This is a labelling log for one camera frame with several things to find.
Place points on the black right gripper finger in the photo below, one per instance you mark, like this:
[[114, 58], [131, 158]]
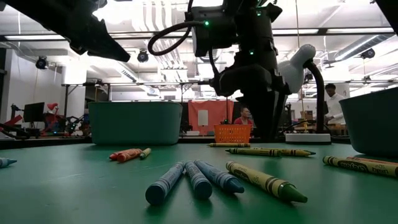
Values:
[[273, 115], [259, 118]]

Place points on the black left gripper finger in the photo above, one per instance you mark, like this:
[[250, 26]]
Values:
[[107, 46]]

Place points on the yellow crayon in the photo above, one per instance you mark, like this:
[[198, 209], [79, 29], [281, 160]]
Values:
[[295, 152], [228, 145], [357, 165]]

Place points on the red robot arm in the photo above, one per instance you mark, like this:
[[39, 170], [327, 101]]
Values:
[[12, 121]]

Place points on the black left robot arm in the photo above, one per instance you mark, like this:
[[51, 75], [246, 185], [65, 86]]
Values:
[[31, 9]]

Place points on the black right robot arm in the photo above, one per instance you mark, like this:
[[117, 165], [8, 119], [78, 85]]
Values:
[[217, 31]]

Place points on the person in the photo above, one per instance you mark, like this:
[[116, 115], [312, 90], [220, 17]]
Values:
[[335, 105], [242, 119]]

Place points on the orange mesh basket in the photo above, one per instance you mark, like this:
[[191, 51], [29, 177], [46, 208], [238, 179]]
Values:
[[231, 133]]

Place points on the black spotlight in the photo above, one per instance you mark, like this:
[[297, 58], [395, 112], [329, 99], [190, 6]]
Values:
[[143, 57], [42, 63], [368, 53]]

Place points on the orange red banner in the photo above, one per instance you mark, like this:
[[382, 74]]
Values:
[[217, 112]]

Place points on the white desk lamp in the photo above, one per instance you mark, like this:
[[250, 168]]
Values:
[[298, 60]]

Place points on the white sheet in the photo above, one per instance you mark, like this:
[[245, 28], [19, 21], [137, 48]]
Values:
[[203, 118]]

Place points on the red desk lamp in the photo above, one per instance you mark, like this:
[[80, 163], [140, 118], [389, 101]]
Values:
[[53, 106]]

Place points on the teal plastic bin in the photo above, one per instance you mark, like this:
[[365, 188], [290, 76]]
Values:
[[133, 124]]

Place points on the black monitor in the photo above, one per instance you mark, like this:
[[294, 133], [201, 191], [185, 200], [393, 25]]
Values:
[[33, 112]]

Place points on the grey blue plastic bin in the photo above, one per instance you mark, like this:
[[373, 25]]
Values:
[[373, 124]]

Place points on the orange crayon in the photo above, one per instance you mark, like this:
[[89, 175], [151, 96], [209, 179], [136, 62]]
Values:
[[129, 155]]

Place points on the green table mat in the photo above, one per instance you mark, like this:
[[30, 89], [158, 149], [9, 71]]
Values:
[[77, 193]]

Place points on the light blue crayon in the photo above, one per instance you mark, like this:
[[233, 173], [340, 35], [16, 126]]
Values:
[[6, 162]]

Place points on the black light bar frame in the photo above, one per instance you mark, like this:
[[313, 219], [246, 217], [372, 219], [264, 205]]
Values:
[[140, 33]]

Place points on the black table frame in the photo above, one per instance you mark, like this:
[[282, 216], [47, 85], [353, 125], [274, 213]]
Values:
[[46, 143]]

